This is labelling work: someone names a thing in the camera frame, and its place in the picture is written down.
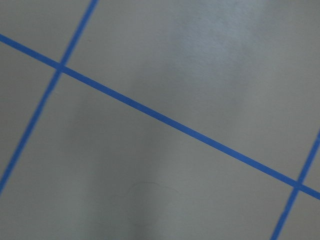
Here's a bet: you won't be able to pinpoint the blue tape grid lines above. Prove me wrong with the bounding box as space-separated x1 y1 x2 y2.
0 0 320 240

